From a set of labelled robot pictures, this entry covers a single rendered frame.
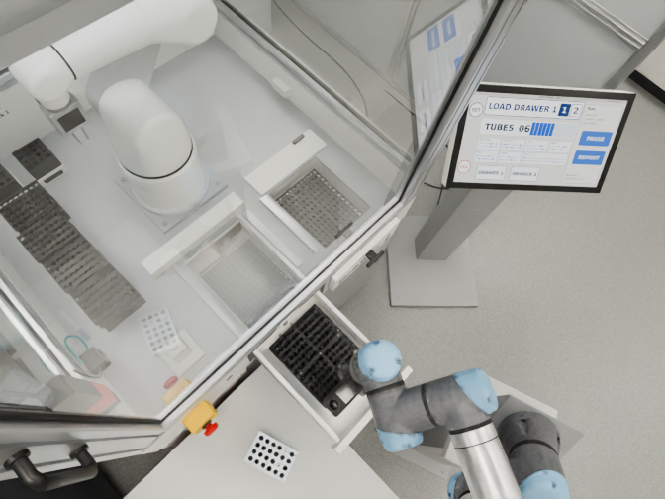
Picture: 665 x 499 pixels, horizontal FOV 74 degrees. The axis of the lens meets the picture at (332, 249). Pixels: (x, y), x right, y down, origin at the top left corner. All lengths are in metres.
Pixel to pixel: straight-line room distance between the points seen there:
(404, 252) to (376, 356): 1.54
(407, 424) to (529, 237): 1.98
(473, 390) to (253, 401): 0.75
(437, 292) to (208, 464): 1.40
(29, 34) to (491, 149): 1.30
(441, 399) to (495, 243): 1.84
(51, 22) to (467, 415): 0.73
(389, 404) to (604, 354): 1.96
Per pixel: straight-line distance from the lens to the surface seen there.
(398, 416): 0.83
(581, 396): 2.56
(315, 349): 1.23
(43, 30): 0.25
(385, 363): 0.81
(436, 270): 2.33
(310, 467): 1.36
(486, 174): 1.46
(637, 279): 2.95
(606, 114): 1.58
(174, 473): 1.39
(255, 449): 1.35
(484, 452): 0.80
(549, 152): 1.53
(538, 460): 1.22
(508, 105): 1.42
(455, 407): 0.79
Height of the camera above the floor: 2.11
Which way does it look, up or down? 67 degrees down
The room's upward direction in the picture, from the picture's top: 15 degrees clockwise
